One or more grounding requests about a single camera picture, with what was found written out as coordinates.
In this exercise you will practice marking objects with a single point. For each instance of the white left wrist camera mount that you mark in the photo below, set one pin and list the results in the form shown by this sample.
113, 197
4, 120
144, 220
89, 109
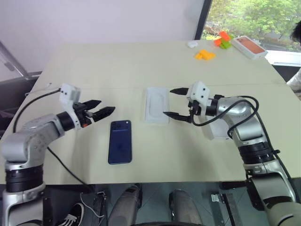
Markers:
67, 93

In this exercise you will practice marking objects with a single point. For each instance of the orange toy block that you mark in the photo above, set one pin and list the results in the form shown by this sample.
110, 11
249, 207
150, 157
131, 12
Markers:
225, 35
218, 42

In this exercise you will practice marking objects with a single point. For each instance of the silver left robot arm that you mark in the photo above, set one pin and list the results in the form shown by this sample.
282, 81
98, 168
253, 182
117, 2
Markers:
35, 139

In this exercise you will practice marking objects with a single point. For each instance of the phone box with orange print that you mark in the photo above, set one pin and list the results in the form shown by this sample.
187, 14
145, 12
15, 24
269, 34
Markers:
250, 47

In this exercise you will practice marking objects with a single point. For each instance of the white phone box lid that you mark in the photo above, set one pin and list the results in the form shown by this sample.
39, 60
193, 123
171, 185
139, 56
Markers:
217, 131

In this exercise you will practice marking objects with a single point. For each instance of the dark grey furniture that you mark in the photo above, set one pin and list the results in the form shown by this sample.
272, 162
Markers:
14, 94

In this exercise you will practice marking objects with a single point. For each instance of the white earbuds case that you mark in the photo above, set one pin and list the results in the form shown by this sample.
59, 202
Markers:
192, 44

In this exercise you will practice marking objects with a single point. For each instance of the metal table bracket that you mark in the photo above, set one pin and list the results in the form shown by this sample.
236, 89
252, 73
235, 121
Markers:
216, 197

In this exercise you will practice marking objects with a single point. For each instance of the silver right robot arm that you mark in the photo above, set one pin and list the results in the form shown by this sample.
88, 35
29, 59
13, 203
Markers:
247, 131

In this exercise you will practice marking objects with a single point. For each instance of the green toy block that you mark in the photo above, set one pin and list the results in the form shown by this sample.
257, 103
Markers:
225, 44

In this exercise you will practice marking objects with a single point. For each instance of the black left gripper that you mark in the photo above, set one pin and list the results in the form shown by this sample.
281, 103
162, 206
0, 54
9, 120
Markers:
82, 116

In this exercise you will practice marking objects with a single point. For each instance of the black window frame post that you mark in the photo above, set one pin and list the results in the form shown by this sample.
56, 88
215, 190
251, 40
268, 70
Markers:
203, 18

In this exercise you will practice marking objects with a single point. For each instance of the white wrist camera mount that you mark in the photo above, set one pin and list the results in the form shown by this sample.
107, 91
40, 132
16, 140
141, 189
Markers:
200, 90
67, 93

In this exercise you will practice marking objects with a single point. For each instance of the black and white sneaker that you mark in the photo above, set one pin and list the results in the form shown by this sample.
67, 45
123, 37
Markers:
73, 214

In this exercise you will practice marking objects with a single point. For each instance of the white phone box base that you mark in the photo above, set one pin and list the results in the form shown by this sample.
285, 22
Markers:
155, 106

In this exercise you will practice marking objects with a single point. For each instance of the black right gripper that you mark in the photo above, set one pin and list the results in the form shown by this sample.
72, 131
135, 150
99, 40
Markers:
194, 109

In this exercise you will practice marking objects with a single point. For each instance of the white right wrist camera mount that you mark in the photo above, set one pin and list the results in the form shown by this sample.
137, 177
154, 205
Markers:
200, 90

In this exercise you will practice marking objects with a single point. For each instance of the white window sill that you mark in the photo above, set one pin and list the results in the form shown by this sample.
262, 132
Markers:
284, 57

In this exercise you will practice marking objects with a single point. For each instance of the yellow toy block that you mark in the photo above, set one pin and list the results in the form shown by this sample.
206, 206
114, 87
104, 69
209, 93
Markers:
210, 57
198, 56
204, 52

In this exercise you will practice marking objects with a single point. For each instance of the person with dark hair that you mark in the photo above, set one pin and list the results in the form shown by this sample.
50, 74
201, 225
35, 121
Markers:
296, 33

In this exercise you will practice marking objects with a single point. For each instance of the grey rounded shape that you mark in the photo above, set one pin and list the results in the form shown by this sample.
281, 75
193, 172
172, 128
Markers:
185, 207
127, 204

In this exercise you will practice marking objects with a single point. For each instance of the dark blue smartphone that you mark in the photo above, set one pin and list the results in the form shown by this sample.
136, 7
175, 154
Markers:
120, 143

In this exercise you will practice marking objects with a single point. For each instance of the grey metal frame bar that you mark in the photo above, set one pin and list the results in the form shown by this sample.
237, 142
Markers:
14, 63

